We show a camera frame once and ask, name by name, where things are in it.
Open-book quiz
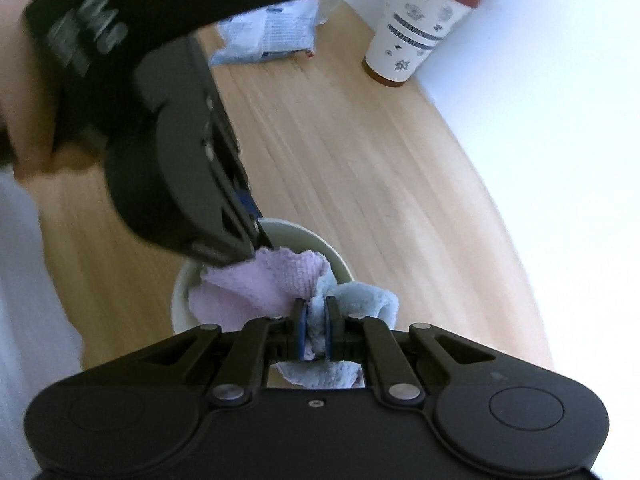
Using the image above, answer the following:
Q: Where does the blue and white plastic packet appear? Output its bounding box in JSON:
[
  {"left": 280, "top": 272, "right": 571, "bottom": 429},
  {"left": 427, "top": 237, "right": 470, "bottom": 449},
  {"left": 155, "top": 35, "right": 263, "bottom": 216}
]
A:
[{"left": 207, "top": 0, "right": 321, "bottom": 67}]

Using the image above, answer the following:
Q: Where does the white tumbler with red lid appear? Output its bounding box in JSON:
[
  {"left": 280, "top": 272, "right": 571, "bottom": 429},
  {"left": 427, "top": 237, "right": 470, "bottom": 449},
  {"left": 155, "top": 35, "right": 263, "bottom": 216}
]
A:
[{"left": 362, "top": 0, "right": 484, "bottom": 89}]

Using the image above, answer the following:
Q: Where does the pink and grey cloth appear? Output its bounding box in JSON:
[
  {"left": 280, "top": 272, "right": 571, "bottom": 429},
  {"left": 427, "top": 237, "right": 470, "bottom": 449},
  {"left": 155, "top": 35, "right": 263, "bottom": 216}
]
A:
[{"left": 187, "top": 245, "right": 401, "bottom": 391}]

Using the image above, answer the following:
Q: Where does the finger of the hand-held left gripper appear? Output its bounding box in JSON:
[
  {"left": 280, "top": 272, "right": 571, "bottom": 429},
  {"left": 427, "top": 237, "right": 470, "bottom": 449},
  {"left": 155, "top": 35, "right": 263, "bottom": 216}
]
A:
[{"left": 186, "top": 37, "right": 275, "bottom": 266}]

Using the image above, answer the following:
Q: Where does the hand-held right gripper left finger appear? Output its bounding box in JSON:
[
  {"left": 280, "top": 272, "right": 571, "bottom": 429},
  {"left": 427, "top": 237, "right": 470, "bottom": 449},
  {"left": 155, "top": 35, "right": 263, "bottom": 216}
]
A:
[{"left": 131, "top": 298, "right": 309, "bottom": 409}]

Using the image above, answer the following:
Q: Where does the cream bowl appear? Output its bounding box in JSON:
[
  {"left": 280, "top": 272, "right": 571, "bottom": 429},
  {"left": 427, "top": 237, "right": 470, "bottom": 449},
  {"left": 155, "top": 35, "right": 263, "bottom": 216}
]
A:
[{"left": 171, "top": 217, "right": 357, "bottom": 337}]

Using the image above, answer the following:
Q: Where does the person's left hand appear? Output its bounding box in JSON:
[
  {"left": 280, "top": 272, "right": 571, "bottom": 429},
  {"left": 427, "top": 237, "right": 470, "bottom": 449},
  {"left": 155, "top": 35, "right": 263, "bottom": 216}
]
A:
[{"left": 0, "top": 0, "right": 108, "bottom": 181}]

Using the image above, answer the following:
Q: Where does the light garment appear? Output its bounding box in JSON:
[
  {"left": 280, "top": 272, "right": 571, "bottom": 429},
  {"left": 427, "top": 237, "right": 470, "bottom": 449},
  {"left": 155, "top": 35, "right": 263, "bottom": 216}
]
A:
[{"left": 0, "top": 169, "right": 85, "bottom": 480}]

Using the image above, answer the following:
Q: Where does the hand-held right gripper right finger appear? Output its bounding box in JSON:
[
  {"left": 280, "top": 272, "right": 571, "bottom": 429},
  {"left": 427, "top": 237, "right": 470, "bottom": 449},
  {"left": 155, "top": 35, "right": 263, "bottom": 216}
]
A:
[{"left": 324, "top": 295, "right": 499, "bottom": 407}]

